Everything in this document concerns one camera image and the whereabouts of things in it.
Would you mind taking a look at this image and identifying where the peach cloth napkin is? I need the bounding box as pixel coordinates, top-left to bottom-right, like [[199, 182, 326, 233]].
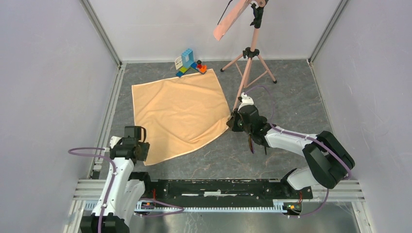
[[131, 69, 230, 166]]

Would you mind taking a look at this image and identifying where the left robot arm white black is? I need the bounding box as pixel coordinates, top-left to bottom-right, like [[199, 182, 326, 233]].
[[80, 126, 153, 233]]

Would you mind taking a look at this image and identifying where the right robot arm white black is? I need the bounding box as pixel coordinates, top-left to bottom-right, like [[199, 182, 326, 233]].
[[226, 105, 355, 198]]

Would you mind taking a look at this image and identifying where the iridescent rainbow knife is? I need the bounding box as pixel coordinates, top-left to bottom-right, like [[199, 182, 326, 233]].
[[248, 135, 255, 154]]

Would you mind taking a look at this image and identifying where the pink tripod stand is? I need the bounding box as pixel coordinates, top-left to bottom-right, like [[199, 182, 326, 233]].
[[217, 0, 277, 108]]

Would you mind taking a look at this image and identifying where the colourful toy brick structure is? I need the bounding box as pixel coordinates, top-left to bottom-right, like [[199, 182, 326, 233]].
[[174, 49, 207, 78]]

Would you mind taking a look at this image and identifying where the pink panel on tripod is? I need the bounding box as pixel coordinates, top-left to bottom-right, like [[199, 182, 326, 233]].
[[213, 0, 250, 41]]

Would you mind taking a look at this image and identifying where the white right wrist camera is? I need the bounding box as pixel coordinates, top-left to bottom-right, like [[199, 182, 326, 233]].
[[238, 92, 254, 110]]

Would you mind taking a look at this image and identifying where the aluminium frame rail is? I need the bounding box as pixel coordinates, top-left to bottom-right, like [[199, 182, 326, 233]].
[[64, 172, 371, 233]]

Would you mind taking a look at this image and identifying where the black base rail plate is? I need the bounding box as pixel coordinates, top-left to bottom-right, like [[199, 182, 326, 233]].
[[141, 179, 313, 208]]

